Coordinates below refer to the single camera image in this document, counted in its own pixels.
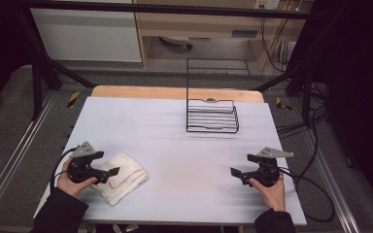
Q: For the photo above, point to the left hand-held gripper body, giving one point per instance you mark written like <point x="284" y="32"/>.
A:
<point x="81" y="168"/>

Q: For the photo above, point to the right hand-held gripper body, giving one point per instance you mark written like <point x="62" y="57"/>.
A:
<point x="265" y="173"/>

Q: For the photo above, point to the white towel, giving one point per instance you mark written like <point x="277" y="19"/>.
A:
<point x="128" y="178"/>

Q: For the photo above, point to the person's left hand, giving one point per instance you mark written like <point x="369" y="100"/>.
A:
<point x="69" y="187"/>

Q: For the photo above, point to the person's right hand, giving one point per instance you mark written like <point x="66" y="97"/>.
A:
<point x="273" y="195"/>

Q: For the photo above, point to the white table cover sheet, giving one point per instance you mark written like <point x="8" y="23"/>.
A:
<point x="175" y="161"/>

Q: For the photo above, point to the wooden table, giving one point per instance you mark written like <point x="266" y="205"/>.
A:
<point x="162" y="93"/>

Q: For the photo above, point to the white cabinet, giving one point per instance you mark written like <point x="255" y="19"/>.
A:
<point x="84" y="35"/>

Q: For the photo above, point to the grey chair base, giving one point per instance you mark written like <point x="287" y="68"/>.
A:
<point x="176" y="41"/>

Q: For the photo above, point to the wooden desk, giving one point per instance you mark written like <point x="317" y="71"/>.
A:
<point x="207" y="24"/>

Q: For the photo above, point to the aluminium rail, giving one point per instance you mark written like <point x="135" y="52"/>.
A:
<point x="333" y="187"/>
<point x="16" y="155"/>

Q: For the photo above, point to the black metal frame stand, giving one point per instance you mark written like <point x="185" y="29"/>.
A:
<point x="299" y="81"/>
<point x="40" y="71"/>

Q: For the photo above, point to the white wall socket strip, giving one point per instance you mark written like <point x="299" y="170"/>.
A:
<point x="267" y="4"/>

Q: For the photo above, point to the black metal frame bar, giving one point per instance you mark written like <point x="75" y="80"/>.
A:
<point x="175" y="9"/>

